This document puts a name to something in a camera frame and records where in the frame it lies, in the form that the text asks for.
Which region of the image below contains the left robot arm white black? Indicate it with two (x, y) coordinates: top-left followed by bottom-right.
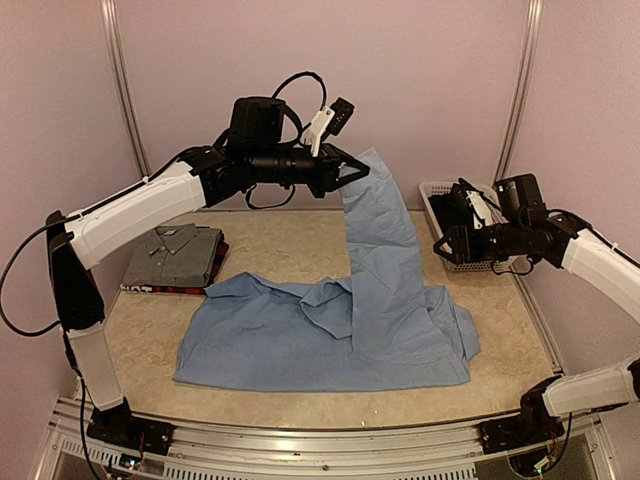
(46, 96), (370, 445)

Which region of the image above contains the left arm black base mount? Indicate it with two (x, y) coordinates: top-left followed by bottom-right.
(87, 417), (175, 456)

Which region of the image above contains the right aluminium frame post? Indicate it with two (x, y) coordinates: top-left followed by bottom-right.
(491, 0), (544, 185)

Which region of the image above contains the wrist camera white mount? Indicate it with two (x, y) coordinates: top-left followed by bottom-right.
(300, 97), (355, 157)
(450, 178), (494, 230)

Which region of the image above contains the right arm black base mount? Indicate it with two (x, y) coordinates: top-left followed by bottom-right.
(478, 415), (565, 455)

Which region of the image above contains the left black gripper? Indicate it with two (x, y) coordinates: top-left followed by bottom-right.
(251, 142), (372, 198)

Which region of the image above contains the grey button shirt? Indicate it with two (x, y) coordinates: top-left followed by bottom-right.
(122, 223), (224, 288)

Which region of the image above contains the light blue long sleeve shirt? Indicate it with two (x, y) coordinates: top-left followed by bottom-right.
(174, 150), (480, 393)

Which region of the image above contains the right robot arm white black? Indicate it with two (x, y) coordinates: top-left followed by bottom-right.
(433, 173), (639, 444)

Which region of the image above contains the aluminium frame post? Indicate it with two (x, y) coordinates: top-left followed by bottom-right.
(491, 0), (544, 185)
(100, 0), (153, 180)

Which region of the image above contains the front aluminium rail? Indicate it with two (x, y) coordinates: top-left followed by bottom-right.
(30, 397), (616, 479)

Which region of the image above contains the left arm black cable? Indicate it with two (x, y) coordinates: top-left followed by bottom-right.
(0, 72), (331, 336)

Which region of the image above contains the white plastic laundry basket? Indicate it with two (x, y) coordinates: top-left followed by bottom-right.
(418, 178), (514, 273)

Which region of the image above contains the black shirt in basket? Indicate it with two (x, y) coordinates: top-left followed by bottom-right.
(429, 189), (473, 233)

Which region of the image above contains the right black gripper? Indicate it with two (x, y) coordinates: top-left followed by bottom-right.
(435, 218), (528, 264)

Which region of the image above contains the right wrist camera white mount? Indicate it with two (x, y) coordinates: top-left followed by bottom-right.
(450, 178), (494, 230)

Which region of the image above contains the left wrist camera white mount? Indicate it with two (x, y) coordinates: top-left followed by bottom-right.
(300, 97), (355, 157)

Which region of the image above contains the red black plaid shirt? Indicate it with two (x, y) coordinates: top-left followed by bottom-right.
(120, 240), (229, 296)

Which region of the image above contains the left aluminium frame post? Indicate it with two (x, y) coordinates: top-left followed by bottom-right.
(100, 0), (153, 180)

